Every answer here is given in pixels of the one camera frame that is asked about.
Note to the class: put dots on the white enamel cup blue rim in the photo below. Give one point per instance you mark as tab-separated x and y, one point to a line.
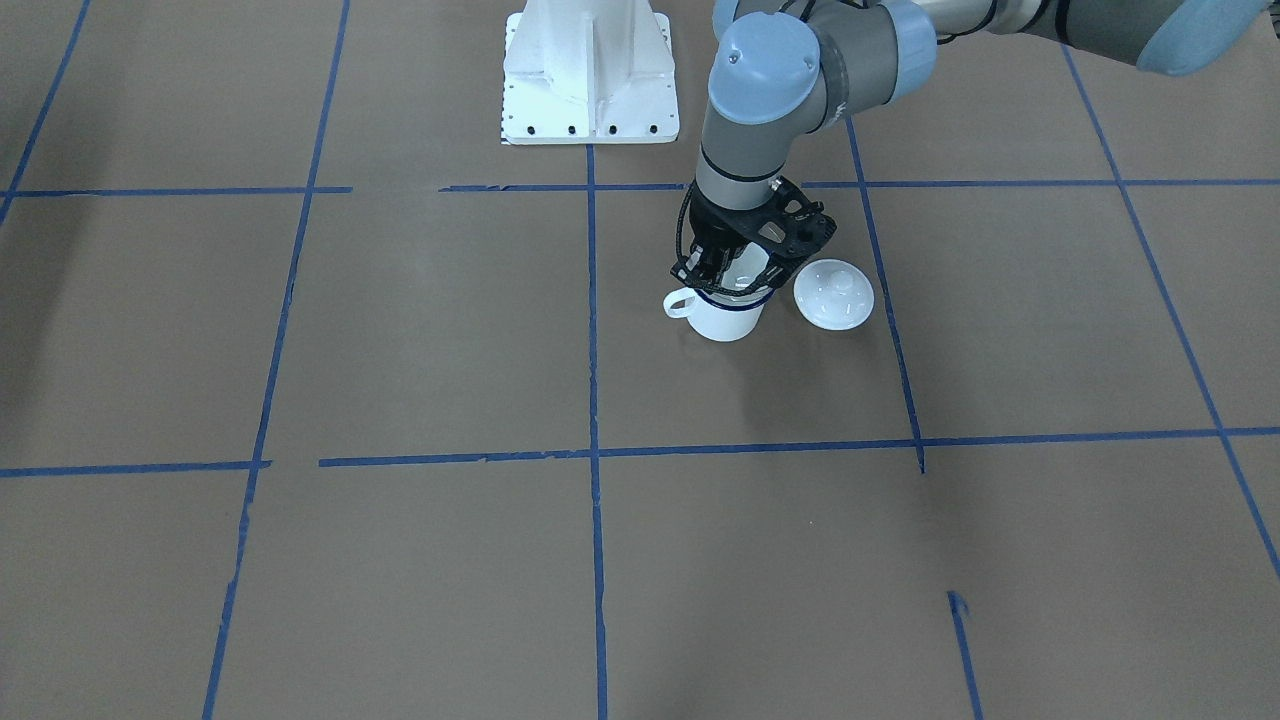
713	321

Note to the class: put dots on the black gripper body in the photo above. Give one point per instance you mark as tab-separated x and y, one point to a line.
716	229

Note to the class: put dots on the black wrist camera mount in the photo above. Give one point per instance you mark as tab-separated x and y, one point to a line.
789	227

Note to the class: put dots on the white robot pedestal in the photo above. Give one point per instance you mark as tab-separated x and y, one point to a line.
588	72

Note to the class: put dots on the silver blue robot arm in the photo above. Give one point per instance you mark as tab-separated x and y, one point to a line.
785	69

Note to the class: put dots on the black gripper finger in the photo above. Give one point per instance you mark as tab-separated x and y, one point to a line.
703	268

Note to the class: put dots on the clear plastic funnel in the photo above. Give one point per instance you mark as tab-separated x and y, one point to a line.
741	273

